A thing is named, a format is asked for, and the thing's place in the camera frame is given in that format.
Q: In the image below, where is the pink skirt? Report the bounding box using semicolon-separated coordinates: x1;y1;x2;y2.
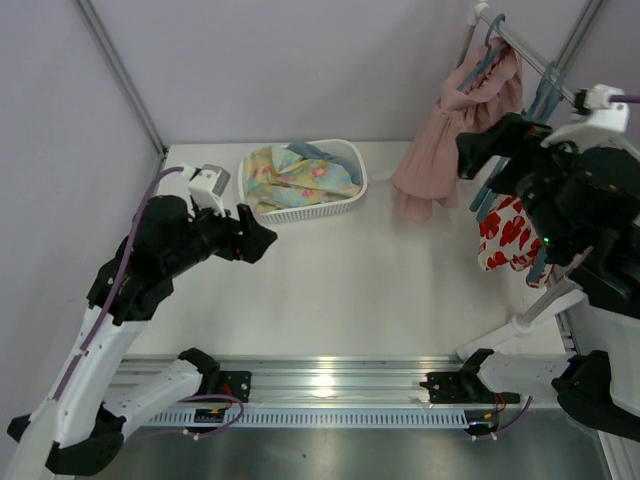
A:
392;37;523;222

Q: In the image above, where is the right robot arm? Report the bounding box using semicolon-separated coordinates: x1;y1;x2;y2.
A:
456;106;639;440

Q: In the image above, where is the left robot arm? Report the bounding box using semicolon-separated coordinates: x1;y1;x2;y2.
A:
6;195;277;479

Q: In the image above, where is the teal hanger with garment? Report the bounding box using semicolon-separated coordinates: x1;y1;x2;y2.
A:
525;247;549;288

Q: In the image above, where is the yellow floral garment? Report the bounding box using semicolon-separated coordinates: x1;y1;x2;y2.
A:
240;146;364;214

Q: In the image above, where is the red poppy floral garment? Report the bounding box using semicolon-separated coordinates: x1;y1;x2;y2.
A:
478;195;541;271

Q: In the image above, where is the blue garment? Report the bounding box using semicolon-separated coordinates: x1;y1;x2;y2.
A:
286;141;363;186

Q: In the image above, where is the silver clothes rack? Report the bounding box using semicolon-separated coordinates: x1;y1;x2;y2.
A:
367;0;640;359

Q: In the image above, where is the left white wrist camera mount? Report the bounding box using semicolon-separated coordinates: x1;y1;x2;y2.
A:
181;164;231;217

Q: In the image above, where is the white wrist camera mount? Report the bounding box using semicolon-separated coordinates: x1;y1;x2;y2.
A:
181;164;231;217
541;84;639;153

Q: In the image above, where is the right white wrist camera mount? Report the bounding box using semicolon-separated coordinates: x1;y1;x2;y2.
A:
541;84;639;153

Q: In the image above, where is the aluminium mounting rail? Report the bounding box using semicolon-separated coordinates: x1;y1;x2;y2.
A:
107;355;571;411

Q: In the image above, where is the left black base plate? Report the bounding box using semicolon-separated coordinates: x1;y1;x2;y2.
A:
215;370;252;403

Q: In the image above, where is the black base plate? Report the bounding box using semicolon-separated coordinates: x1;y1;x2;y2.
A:
215;370;252;403
419;371;521;405

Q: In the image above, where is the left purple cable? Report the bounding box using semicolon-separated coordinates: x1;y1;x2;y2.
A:
52;167;186;401

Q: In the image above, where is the white slotted cable duct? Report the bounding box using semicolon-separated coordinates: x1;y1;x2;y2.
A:
147;407;469;429

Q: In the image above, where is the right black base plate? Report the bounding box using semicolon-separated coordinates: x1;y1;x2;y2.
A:
419;371;521;405

